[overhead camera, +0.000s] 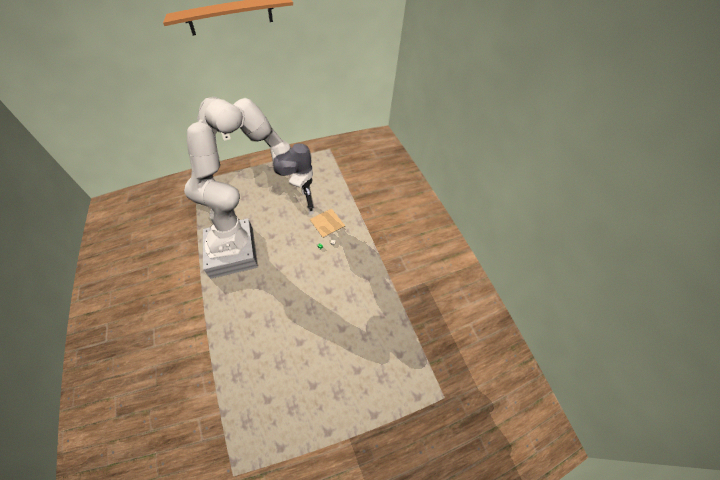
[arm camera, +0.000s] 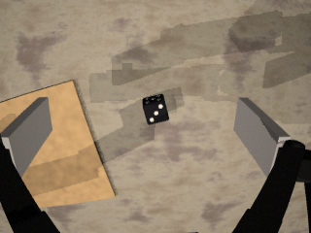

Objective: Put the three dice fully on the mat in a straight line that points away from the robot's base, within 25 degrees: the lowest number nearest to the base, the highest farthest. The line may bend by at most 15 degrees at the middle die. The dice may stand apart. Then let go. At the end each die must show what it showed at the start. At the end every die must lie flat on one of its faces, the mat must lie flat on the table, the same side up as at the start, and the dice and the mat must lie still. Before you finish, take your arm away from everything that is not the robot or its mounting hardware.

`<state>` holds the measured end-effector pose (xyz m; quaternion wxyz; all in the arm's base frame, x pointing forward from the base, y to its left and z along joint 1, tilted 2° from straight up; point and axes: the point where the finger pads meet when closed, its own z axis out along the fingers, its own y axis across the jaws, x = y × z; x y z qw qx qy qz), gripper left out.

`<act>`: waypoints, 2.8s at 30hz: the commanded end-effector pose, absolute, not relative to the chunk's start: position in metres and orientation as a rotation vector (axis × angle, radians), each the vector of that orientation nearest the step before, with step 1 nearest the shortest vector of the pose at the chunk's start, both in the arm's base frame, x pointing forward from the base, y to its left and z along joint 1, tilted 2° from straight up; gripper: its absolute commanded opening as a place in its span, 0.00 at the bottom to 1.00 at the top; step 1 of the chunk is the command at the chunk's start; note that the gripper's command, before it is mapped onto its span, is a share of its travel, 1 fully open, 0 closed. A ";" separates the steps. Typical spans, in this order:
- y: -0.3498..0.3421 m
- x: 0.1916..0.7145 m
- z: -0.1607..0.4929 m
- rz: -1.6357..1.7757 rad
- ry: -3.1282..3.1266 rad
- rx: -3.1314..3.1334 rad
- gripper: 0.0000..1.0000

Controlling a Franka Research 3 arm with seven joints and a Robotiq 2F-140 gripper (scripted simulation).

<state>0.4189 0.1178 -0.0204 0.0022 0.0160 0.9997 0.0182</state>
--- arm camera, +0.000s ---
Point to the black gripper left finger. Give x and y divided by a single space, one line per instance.
19 143

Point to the tan mat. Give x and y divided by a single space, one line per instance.
68 168

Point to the black die with white pips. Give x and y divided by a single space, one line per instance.
155 109

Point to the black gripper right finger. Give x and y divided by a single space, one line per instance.
280 157

